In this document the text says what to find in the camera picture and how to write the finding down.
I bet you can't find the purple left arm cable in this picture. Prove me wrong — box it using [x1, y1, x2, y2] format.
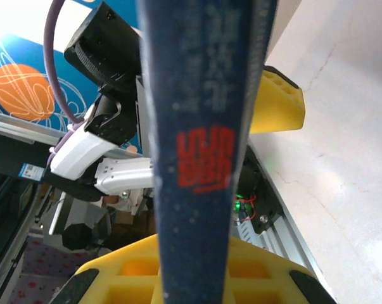
[43, 0, 86, 165]

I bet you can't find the navy book with yellow label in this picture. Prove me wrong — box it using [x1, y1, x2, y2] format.
[136, 0, 279, 304]

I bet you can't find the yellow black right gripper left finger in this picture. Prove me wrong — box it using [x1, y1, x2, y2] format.
[49, 234, 163, 304]

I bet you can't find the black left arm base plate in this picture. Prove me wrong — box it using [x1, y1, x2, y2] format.
[250, 189, 282, 235]

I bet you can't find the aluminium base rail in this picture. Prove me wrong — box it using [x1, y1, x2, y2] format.
[238, 177, 324, 286]

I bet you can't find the black equipment box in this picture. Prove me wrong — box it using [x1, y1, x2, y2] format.
[0, 128, 57, 222]

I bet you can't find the aluminium side rail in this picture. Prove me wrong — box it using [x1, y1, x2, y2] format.
[0, 109, 144, 158]

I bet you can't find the left controller board with LED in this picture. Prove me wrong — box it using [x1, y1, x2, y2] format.
[233, 194, 258, 222]

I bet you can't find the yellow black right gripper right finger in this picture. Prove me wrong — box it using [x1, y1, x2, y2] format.
[227, 236, 337, 304]

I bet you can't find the grey slotted cable duct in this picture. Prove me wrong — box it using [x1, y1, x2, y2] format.
[231, 218, 264, 251]

